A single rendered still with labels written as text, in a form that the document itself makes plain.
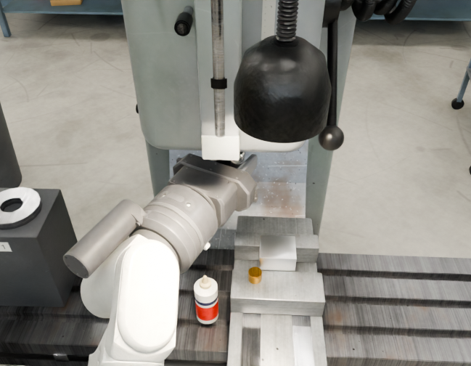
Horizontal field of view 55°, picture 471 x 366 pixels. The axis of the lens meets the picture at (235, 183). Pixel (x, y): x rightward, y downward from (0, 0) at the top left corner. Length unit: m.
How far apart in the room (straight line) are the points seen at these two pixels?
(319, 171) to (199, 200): 0.63
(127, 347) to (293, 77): 0.29
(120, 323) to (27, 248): 0.38
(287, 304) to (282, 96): 0.49
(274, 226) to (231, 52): 0.53
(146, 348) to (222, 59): 0.28
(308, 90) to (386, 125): 2.88
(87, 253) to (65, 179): 2.26
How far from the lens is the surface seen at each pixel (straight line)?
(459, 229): 2.54
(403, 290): 0.94
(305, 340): 0.75
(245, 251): 0.82
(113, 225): 0.51
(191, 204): 0.54
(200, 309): 0.81
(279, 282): 0.76
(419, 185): 2.73
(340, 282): 0.92
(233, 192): 0.58
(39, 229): 0.79
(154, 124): 0.52
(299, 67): 0.31
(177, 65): 0.48
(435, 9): 4.67
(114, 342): 0.45
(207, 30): 0.42
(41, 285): 0.88
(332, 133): 0.53
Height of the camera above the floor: 1.63
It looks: 40 degrees down
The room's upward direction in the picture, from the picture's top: straight up
